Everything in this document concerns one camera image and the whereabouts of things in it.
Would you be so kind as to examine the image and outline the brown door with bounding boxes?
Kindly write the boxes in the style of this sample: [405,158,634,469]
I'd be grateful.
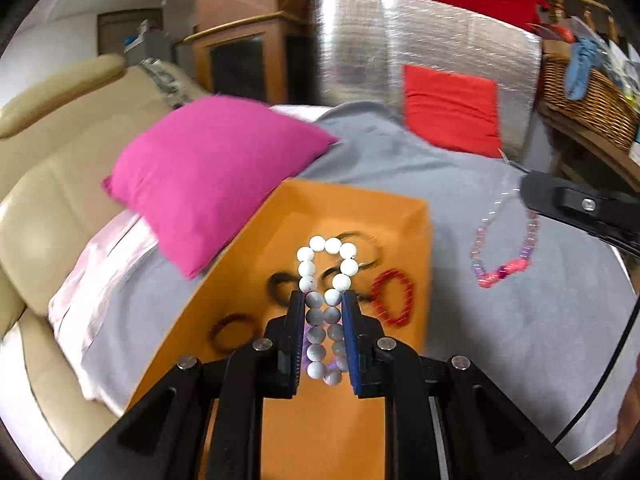
[97,10,163,56]

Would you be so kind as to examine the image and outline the grey blanket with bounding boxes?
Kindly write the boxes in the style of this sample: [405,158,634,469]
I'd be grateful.
[80,101,636,466]

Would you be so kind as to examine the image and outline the brown hair tie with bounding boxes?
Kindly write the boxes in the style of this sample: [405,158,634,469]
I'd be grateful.
[207,312,261,353]

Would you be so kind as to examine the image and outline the pink clear bead bracelet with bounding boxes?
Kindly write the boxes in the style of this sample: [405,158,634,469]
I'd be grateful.
[472,187,543,289]

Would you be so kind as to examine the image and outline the red bead bracelet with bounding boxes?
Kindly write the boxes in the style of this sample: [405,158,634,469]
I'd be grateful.
[370,269,416,330]

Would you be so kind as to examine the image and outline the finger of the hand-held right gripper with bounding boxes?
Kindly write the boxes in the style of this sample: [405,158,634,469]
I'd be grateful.
[520,171,640,256]

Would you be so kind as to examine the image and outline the wicker basket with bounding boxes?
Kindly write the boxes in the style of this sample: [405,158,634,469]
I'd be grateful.
[540,42,640,153]

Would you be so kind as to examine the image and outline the beige leather sofa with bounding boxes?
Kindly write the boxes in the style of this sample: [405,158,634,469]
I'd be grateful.
[0,52,211,480]

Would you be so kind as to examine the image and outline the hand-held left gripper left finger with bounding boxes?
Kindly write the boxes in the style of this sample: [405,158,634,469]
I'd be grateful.
[62,290,307,480]

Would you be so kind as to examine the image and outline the white bead bracelet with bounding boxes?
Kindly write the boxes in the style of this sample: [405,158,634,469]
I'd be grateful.
[296,235,361,387]

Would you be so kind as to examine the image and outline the orange cardboard box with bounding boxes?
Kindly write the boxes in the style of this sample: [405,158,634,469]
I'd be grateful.
[122,178,433,480]

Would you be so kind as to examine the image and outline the silver insulated bag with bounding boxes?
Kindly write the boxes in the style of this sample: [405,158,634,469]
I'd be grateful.
[306,0,545,161]

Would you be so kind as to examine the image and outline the thin gold bangle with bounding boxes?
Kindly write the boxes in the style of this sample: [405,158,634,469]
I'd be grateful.
[320,230,383,281]

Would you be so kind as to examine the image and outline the blue cloth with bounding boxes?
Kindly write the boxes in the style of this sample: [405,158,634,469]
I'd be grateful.
[565,40,608,101]

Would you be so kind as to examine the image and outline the wooden shelf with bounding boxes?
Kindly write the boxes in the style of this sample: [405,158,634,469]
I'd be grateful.
[537,102,640,191]

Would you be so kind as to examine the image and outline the magenta pillow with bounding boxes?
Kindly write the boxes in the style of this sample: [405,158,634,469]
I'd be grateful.
[101,95,341,281]

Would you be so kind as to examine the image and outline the pale pink sheet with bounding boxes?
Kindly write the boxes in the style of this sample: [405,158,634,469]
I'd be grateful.
[47,104,331,403]

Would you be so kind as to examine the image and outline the patterned cloth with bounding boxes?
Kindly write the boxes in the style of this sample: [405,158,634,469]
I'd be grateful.
[137,57,193,111]

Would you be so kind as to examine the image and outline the black cable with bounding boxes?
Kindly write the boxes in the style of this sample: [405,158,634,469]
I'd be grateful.
[550,290,640,448]

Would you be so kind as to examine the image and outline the red pillow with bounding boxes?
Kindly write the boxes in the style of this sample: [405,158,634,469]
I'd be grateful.
[402,64,503,158]

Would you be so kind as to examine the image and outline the wooden cabinet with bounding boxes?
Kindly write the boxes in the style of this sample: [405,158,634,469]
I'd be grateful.
[175,15,311,106]

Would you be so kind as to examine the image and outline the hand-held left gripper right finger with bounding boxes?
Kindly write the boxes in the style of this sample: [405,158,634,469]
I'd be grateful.
[341,290,576,480]

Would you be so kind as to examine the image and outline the black hair tie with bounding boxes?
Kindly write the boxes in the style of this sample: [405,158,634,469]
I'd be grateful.
[267,271,301,308]

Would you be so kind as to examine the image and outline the grey storage bin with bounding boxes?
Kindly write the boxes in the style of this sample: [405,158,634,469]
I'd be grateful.
[125,20,166,53]

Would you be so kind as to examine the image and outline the person's right forearm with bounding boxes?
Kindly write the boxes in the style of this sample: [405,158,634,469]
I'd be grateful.
[616,390,640,458]

